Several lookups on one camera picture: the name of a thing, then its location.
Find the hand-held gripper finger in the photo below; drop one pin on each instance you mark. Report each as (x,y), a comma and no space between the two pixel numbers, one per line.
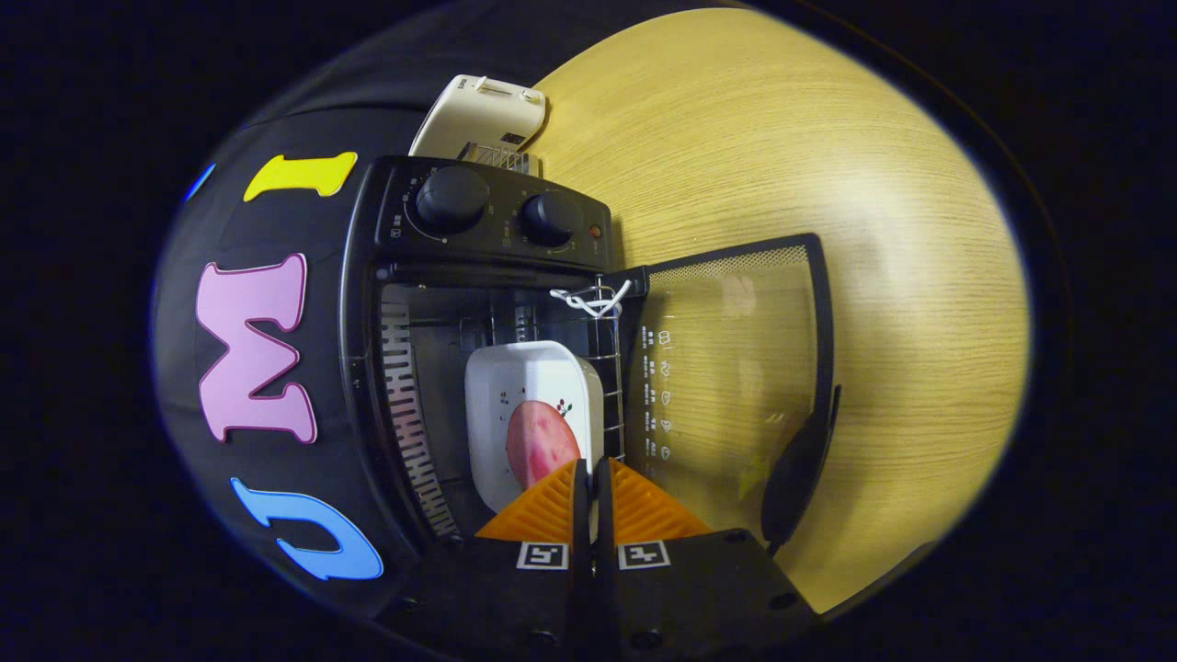
(602,515)
(582,515)

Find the white square plate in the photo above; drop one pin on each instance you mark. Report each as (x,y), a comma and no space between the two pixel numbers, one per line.
(515,377)

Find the black toaster oven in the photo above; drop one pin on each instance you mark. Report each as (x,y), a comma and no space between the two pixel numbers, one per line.
(501,241)

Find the white bread toaster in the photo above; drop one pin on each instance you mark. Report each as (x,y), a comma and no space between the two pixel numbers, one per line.
(478,119)

